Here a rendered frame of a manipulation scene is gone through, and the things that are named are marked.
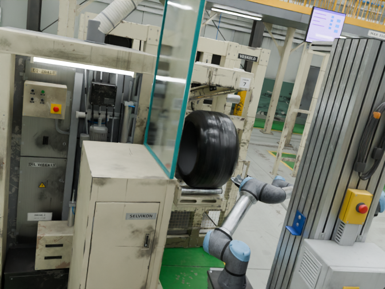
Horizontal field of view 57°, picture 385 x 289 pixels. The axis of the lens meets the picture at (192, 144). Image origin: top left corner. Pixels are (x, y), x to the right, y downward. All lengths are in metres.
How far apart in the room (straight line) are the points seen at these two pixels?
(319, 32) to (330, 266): 5.21
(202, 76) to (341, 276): 1.77
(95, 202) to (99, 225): 0.11
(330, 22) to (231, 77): 3.79
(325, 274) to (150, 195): 0.82
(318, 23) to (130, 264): 5.19
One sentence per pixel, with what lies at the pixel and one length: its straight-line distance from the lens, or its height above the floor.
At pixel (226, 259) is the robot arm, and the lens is 1.93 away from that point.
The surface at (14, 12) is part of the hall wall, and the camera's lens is 11.95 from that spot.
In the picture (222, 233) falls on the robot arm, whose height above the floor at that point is 0.96.
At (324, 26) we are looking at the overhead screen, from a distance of 6.34.
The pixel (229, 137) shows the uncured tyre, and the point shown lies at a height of 1.35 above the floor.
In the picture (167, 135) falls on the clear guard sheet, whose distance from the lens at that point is 1.78.
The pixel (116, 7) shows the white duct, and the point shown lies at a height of 2.05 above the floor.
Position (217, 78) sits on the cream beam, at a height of 1.70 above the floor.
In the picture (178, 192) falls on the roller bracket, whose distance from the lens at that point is 2.48.
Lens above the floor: 1.87
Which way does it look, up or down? 15 degrees down
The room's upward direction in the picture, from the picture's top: 11 degrees clockwise
